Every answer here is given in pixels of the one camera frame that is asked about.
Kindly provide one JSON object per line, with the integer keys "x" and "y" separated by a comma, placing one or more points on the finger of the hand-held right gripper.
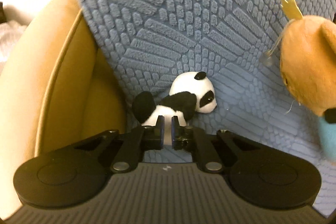
{"x": 330, "y": 117}

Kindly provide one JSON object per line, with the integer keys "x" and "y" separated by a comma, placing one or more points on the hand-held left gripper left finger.
{"x": 162, "y": 134}

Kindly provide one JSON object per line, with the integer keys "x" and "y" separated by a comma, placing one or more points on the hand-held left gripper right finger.
{"x": 174, "y": 134}

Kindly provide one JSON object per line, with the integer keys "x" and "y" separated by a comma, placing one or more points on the small panda plush toy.
{"x": 189, "y": 85}

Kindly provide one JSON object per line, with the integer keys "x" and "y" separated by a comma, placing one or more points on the brown bear plush toy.
{"x": 302, "y": 56}

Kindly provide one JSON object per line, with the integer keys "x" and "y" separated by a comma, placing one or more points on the blue textured chair cushion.
{"x": 157, "y": 16}

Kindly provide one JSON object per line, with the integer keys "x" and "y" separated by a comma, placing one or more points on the white cloth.
{"x": 10, "y": 39}

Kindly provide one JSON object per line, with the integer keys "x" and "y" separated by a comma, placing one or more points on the yellow armchair frame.
{"x": 39, "y": 56}

